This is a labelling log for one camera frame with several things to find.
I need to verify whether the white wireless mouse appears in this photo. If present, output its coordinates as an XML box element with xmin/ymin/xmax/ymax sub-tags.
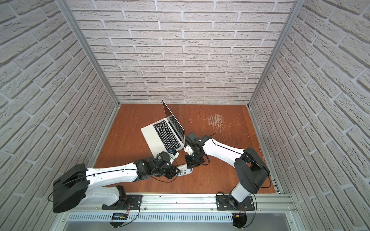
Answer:
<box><xmin>177</xmin><ymin>164</ymin><xmax>193</xmax><ymax>177</ymax></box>

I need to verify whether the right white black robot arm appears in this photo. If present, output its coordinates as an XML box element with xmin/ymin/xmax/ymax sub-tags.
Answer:
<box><xmin>185</xmin><ymin>133</ymin><xmax>270</xmax><ymax>207</ymax></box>

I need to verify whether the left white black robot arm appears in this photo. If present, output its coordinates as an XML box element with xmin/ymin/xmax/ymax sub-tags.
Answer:
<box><xmin>48</xmin><ymin>150</ymin><xmax>179</xmax><ymax>213</ymax></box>

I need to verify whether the silver open laptop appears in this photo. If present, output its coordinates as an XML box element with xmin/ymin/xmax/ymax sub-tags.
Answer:
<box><xmin>141</xmin><ymin>101</ymin><xmax>185</xmax><ymax>157</ymax></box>

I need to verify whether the left green controller board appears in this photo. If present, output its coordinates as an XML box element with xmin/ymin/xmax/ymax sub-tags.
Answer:
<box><xmin>111</xmin><ymin>213</ymin><xmax>129</xmax><ymax>222</ymax></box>

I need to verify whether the right black controller board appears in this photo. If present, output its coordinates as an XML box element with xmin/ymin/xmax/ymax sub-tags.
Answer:
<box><xmin>232</xmin><ymin>213</ymin><xmax>247</xmax><ymax>229</ymax></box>

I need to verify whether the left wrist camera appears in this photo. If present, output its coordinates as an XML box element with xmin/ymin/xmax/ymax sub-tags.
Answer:
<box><xmin>167</xmin><ymin>149</ymin><xmax>179</xmax><ymax>160</ymax></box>

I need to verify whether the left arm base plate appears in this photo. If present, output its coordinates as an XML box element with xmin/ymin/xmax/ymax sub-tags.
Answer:
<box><xmin>102</xmin><ymin>194</ymin><xmax>143</xmax><ymax>210</ymax></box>

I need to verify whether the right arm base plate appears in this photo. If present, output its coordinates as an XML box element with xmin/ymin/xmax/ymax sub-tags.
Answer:
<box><xmin>215</xmin><ymin>194</ymin><xmax>255</xmax><ymax>211</ymax></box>

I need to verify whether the aluminium front rail frame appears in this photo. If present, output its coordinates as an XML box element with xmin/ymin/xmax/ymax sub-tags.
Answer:
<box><xmin>51</xmin><ymin>193</ymin><xmax>304</xmax><ymax>231</ymax></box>

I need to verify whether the left aluminium corner post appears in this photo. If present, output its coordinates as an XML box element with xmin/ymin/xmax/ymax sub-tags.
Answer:
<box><xmin>56</xmin><ymin>0</ymin><xmax>120</xmax><ymax>107</ymax></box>

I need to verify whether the aluminium corner post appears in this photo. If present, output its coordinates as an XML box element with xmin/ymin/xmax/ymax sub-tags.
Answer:
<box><xmin>247</xmin><ymin>0</ymin><xmax>304</xmax><ymax>109</ymax></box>
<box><xmin>56</xmin><ymin>0</ymin><xmax>120</xmax><ymax>107</ymax></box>

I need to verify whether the right aluminium corner post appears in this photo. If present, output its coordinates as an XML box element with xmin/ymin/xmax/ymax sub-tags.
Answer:
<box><xmin>247</xmin><ymin>0</ymin><xmax>304</xmax><ymax>109</ymax></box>

